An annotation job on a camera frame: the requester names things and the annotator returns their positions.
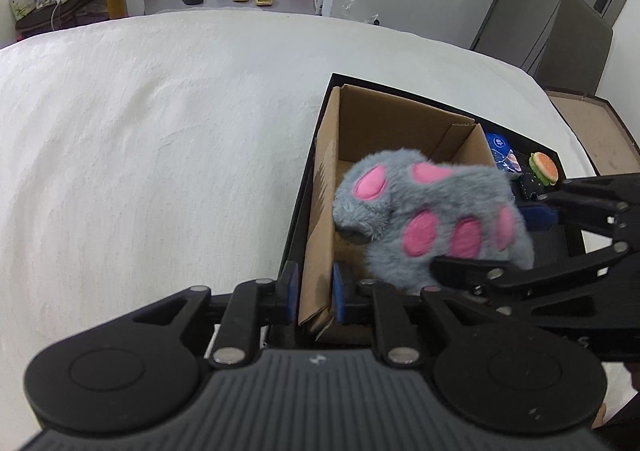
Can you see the white bed cover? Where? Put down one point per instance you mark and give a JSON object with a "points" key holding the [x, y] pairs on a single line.
{"points": [[144, 155]]}

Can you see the hamburger plush toy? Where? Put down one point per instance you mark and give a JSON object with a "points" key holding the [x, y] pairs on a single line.
{"points": [[544, 168]]}

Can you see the grey pink paw plush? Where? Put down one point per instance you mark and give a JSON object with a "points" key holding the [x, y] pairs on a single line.
{"points": [[407, 210]]}

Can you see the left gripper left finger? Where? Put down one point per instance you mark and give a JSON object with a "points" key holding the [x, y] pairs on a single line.
{"points": [[241, 316]]}

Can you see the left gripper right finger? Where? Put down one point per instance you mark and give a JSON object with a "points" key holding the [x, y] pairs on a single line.
{"points": [[389, 314]]}

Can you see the flat brown cardboard lid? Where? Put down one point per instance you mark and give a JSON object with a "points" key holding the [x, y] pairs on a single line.
{"points": [[600, 131]]}

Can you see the grey leaning board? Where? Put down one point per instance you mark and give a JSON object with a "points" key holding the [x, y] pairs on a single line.
{"points": [[576, 50]]}

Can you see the blue tissue pack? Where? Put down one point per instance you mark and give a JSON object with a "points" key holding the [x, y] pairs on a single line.
{"points": [[502, 153]]}

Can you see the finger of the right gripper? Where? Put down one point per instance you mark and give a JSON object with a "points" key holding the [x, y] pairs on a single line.
{"points": [[604, 205], [499, 279]]}

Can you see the black tray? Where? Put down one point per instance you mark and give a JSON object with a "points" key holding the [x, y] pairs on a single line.
{"points": [[358, 118]]}

